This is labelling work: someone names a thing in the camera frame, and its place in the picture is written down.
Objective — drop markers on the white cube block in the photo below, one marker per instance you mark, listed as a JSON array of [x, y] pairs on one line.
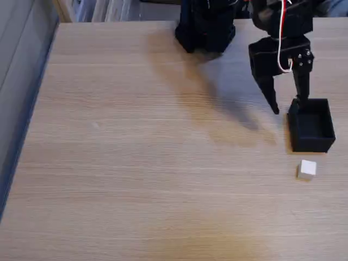
[[307, 169]]

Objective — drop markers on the black open box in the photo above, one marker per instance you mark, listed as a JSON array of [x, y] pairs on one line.
[[312, 141]]

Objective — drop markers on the person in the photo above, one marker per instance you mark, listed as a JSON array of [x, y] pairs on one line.
[[337, 8]]

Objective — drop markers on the white stacked panels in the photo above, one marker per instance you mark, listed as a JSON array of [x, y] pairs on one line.
[[108, 11]]

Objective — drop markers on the light wooden post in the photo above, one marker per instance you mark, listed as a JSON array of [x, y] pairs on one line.
[[63, 11]]

